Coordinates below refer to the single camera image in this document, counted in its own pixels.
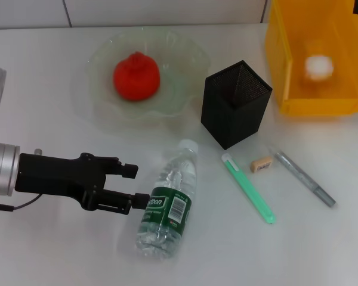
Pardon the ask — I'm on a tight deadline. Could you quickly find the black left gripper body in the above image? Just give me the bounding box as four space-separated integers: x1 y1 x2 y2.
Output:
14 152 122 210

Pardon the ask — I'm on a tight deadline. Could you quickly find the beige eraser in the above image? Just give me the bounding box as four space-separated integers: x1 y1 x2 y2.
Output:
250 157 274 173

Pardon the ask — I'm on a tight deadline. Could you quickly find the yellow plastic bin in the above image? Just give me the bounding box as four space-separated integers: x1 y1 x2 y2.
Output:
264 0 358 116

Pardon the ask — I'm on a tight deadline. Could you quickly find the grey pen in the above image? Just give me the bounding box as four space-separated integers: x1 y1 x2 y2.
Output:
273 150 337 209

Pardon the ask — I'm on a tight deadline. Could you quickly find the left gripper cable with plugs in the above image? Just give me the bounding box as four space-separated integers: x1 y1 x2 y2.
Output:
0 148 44 213

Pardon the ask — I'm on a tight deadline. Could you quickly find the white paper ball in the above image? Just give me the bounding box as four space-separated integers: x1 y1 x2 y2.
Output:
303 52 337 82

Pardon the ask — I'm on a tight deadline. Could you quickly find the pale green glass fruit plate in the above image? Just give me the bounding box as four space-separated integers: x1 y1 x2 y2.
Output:
85 26 212 120

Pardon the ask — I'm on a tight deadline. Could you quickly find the black mesh pen holder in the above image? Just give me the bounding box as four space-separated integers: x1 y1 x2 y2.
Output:
200 60 273 150

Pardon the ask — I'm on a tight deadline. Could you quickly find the clear green-label water bottle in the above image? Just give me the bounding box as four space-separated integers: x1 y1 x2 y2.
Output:
135 139 200 262

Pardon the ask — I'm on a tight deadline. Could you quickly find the red-orange plush orange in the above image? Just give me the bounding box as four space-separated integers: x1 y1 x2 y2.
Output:
112 51 161 102

